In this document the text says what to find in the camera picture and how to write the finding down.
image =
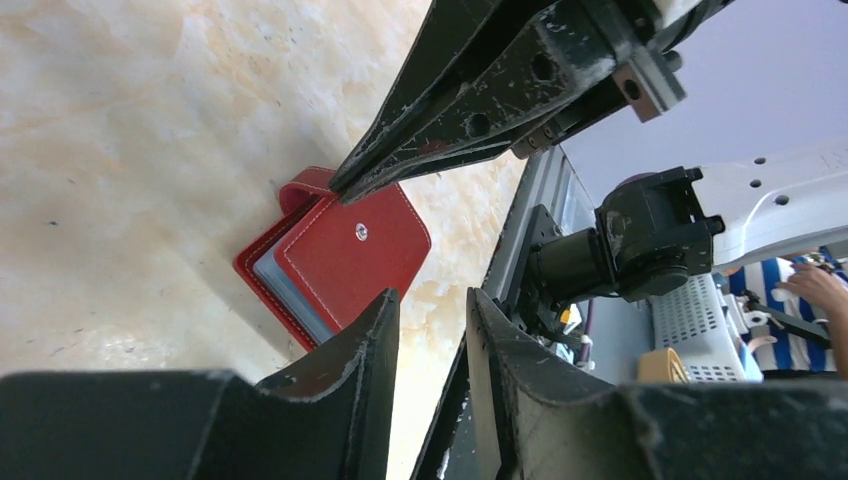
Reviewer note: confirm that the person in striped shirt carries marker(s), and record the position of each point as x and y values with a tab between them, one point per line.
809	286

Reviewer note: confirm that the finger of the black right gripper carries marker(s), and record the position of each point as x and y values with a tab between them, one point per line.
424	86

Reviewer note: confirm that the red card holder wallet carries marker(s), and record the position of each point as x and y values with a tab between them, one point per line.
323	262

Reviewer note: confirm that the white perforated basket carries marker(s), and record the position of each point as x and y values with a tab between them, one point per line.
691	321

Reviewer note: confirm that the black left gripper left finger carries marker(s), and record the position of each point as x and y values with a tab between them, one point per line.
326	416

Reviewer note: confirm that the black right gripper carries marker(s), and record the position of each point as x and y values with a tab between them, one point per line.
636	60

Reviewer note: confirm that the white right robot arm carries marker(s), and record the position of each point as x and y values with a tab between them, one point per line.
486	77

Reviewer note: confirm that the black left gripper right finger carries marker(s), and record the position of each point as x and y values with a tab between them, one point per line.
539	417

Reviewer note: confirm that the tan tape roll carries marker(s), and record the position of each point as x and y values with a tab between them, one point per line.
662	366

